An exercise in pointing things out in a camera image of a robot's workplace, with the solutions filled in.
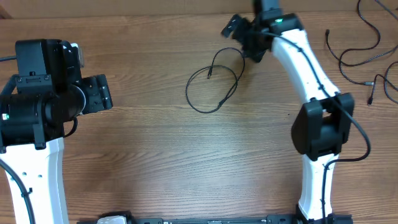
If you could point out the cardboard back panel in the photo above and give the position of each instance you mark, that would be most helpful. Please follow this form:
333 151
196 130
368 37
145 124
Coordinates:
30 9

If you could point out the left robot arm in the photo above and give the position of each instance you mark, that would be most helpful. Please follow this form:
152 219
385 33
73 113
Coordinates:
47 92

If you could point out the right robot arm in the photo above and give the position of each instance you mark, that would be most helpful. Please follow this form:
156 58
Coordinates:
320 128

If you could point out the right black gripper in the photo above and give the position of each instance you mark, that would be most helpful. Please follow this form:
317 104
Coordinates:
255 55

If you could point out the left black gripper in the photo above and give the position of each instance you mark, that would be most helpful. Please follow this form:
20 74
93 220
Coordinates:
97 88

